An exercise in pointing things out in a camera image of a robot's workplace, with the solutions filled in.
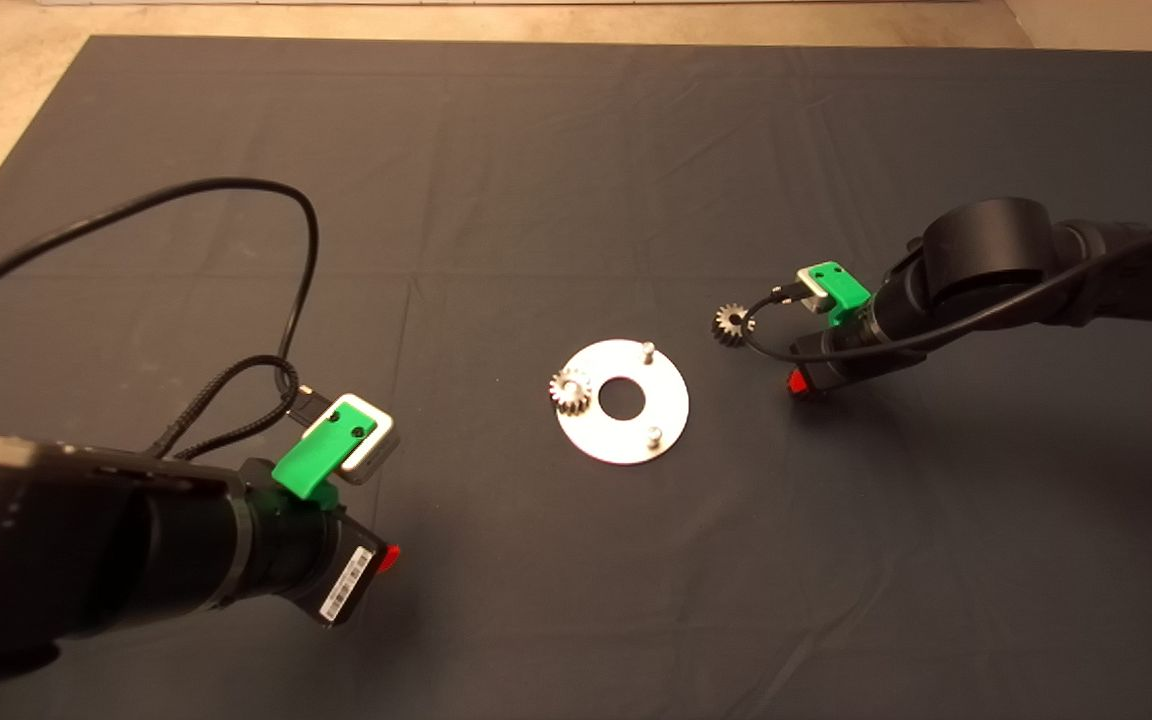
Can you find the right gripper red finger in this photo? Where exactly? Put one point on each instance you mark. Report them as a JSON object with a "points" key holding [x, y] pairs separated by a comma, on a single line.
{"points": [[796, 383]]}

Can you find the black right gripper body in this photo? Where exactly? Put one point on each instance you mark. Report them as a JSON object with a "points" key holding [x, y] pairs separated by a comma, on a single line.
{"points": [[856, 355]]}

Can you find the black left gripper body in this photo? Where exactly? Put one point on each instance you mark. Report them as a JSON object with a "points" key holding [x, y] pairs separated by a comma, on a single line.
{"points": [[296, 555]]}

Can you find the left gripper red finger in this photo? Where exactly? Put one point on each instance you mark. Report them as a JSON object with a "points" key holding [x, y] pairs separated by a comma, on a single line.
{"points": [[391, 558]]}

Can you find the steel planetary gear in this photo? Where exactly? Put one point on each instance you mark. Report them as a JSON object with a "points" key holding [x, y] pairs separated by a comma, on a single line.
{"points": [[571, 392], [731, 322]]}

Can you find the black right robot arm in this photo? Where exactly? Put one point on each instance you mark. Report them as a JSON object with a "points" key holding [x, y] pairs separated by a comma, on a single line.
{"points": [[996, 260]]}

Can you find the round metal carrier plate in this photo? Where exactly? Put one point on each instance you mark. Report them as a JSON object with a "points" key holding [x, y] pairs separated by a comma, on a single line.
{"points": [[636, 435]]}

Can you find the dark grey table cloth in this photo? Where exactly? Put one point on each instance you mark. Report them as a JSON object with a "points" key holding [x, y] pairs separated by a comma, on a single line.
{"points": [[636, 150]]}

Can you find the green right camera mount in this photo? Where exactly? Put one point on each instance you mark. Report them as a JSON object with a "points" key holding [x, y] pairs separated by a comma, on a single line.
{"points": [[846, 290]]}

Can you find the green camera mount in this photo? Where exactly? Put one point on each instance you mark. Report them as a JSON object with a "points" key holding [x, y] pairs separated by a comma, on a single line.
{"points": [[311, 455], [846, 290]]}

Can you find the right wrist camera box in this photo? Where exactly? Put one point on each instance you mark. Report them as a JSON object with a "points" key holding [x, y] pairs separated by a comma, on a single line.
{"points": [[816, 295]]}

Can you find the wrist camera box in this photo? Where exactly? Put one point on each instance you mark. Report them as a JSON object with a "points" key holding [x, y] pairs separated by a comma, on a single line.
{"points": [[376, 450], [816, 295]]}

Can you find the green left camera mount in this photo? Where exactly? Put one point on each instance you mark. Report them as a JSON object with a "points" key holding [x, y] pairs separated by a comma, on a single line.
{"points": [[311, 455]]}

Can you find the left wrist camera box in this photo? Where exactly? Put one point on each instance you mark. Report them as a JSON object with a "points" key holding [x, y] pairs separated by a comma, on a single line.
{"points": [[376, 450]]}

